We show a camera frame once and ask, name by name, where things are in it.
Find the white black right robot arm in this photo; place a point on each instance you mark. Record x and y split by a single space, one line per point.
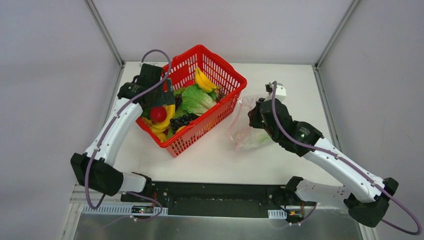
358 195

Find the yellow banana bunch back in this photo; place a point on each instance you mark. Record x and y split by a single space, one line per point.
204 82

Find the dark purple grape bunch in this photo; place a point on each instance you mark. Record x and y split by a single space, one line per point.
177 123

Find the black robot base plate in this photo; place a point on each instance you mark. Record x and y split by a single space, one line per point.
221 200

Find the red apple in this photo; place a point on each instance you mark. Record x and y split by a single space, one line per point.
158 114

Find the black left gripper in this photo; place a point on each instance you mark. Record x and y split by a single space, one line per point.
164 98

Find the yellow banana bunch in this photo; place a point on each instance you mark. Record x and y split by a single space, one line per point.
204 82
164 125

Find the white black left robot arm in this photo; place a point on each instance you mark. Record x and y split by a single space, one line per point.
94 168

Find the green lettuce leaf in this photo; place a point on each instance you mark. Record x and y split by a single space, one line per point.
196 101

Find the green napa cabbage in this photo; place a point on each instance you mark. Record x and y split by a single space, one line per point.
249 139

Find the red plastic shopping basket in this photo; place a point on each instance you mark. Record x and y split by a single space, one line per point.
221 73

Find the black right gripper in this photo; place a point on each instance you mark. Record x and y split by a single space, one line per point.
257 113

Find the clear zip top bag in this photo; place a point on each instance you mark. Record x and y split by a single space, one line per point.
241 121

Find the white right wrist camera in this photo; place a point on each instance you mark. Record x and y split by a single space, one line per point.
279 90

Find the yellow banana bunch front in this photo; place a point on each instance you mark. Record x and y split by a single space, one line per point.
164 125

